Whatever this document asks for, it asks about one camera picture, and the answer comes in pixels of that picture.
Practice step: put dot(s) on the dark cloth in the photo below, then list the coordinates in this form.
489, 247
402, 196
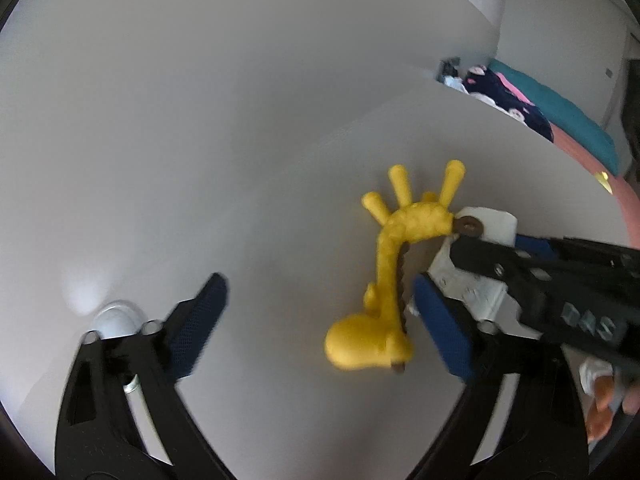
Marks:
632, 115

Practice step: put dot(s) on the white cloth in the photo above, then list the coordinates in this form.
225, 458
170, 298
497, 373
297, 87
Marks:
455, 83

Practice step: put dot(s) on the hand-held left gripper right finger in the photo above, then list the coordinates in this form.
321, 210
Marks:
445, 330

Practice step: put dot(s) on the yellow giraffe toy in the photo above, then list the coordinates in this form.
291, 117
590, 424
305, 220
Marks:
385, 270

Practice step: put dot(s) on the beige wooden desk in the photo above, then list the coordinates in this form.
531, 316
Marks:
300, 260

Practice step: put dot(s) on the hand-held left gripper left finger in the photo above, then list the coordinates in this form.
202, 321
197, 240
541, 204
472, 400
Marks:
197, 325

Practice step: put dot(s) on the navy floral clothing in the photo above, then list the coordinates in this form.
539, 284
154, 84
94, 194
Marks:
505, 95

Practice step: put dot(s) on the person's right hand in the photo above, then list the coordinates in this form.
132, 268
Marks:
605, 410

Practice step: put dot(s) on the teal blanket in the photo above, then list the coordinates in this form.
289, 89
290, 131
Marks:
565, 110

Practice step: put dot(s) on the white round cap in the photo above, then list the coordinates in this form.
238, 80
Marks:
117, 320

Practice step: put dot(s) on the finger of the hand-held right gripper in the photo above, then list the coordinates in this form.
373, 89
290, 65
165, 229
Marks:
535, 247
490, 260

